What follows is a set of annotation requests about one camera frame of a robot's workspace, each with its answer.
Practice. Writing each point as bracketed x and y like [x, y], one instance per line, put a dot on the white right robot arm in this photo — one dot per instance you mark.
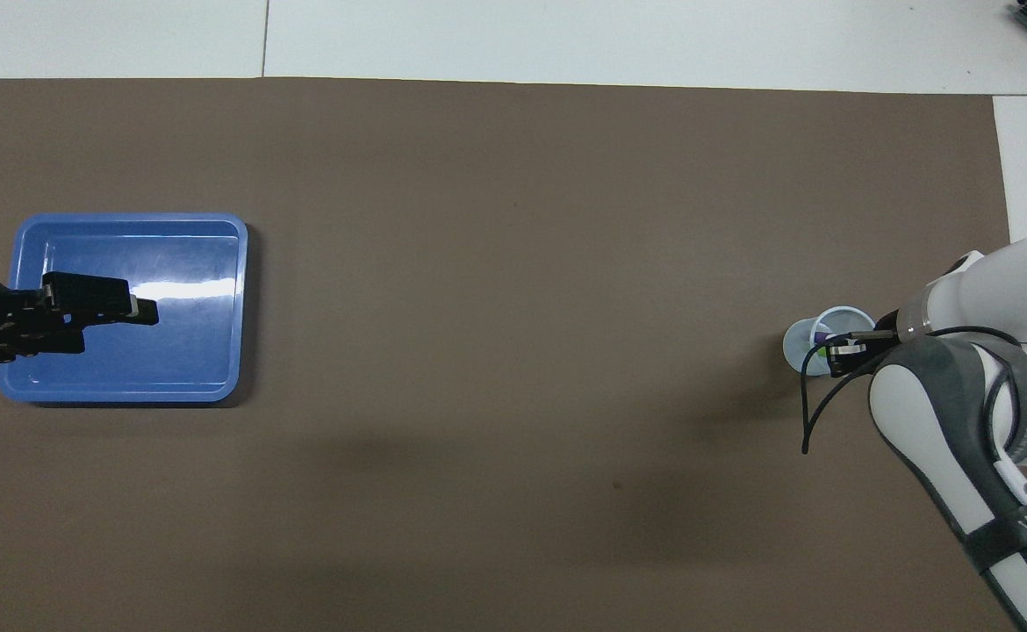
[944, 412]

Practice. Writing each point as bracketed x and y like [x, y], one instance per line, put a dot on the translucent plastic cup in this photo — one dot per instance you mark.
[794, 347]

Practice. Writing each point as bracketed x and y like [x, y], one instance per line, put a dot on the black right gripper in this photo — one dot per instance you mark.
[885, 329]

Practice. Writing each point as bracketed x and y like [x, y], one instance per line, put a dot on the brown table mat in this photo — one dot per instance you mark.
[513, 439]

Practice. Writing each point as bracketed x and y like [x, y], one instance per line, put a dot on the blue plastic tray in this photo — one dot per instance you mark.
[180, 360]

